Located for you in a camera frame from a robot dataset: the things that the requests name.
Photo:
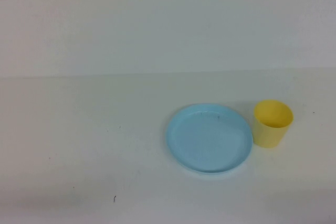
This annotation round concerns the light blue round plate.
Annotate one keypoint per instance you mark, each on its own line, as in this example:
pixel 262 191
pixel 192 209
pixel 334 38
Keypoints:
pixel 207 142

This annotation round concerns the yellow plastic cup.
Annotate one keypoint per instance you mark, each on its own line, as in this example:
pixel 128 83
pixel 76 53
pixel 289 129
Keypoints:
pixel 267 137

